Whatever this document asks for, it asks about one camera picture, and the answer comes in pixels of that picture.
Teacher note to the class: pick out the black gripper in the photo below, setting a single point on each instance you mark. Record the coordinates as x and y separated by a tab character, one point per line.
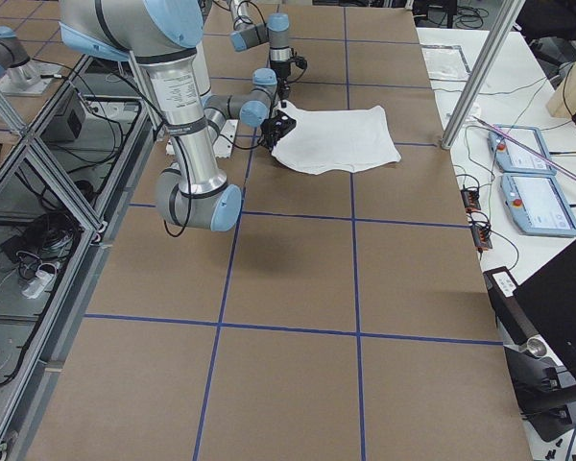
270	129
281	89

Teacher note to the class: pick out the white long-sleeve printed shirt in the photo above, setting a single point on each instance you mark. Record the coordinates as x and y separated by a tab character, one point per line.
352	140

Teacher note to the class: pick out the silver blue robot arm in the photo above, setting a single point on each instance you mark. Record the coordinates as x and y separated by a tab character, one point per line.
163	38
251	29

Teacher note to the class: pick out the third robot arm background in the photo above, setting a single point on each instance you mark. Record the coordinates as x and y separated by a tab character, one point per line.
19	75

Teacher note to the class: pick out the clear plastic bag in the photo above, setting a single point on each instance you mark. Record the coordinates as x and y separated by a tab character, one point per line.
445	62

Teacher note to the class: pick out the orange circuit board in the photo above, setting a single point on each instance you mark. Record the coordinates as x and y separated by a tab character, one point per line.
471	199

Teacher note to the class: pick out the upper blue teach pendant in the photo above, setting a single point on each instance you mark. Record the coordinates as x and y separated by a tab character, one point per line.
512	158

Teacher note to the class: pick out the blue teach pendant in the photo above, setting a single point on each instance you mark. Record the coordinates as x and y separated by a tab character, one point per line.
537	205
512	158

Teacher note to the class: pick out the lower blue teach pendant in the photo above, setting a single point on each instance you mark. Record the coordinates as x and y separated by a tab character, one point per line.
537	205

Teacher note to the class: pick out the black laptop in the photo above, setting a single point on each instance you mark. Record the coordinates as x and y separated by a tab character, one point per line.
540	316

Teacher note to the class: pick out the aluminium frame post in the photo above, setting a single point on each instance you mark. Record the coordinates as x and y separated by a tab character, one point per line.
495	39

